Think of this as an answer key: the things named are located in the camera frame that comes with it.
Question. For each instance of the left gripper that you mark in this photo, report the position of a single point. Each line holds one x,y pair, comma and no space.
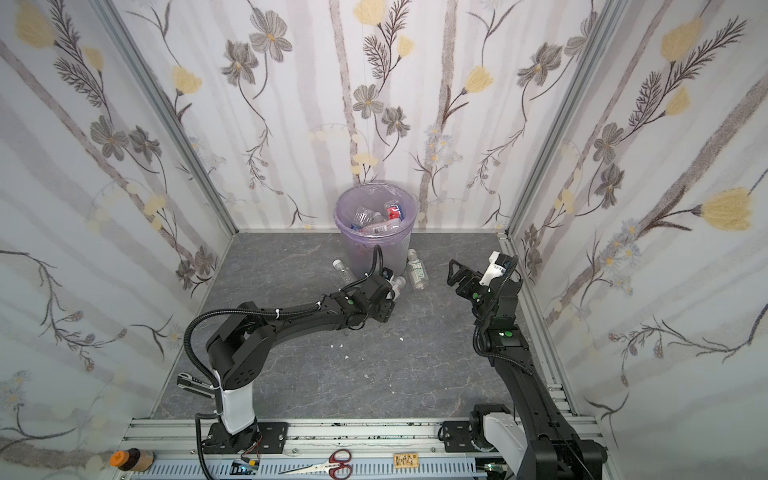
387,294

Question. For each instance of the orange-capped spool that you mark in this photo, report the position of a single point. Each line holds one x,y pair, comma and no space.
132,460

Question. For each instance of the small clear bottle by bin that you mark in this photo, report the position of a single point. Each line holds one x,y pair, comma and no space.
417,271

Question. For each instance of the small wooden tag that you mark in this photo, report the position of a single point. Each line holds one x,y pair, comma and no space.
406,461

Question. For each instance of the purple-lined mesh trash bin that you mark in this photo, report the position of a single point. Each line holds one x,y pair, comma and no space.
360,248

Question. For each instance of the red-handled scissors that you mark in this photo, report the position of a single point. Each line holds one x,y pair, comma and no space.
337,466

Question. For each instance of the red-cap clear bottle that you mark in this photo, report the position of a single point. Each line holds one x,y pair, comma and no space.
390,221

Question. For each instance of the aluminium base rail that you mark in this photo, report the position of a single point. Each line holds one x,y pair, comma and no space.
444,447

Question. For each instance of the Pocari Sweat bottle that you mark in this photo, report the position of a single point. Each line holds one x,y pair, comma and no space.
363,217

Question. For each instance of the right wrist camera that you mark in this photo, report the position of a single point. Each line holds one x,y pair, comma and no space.
499,265

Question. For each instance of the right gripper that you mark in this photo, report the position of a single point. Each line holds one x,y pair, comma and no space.
475,285

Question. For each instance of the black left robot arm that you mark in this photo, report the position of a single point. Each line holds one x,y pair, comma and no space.
230,347

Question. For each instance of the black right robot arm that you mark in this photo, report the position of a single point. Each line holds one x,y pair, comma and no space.
533,436

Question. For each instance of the clear bottle white cap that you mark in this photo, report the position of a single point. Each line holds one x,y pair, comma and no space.
344,272

